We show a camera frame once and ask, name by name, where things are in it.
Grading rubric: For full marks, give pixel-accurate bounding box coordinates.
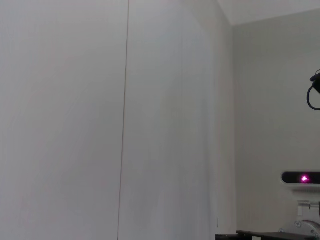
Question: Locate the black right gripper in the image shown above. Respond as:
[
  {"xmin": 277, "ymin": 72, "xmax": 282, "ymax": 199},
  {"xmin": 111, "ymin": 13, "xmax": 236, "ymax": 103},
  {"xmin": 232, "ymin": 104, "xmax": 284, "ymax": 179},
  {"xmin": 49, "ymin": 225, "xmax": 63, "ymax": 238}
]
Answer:
[{"xmin": 215, "ymin": 230, "xmax": 320, "ymax": 240}]

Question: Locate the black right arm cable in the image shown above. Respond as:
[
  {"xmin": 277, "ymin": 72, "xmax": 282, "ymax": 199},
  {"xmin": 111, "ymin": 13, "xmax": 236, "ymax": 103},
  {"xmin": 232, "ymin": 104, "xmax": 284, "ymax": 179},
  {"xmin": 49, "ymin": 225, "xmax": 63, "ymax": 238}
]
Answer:
[{"xmin": 306, "ymin": 69, "xmax": 320, "ymax": 111}]

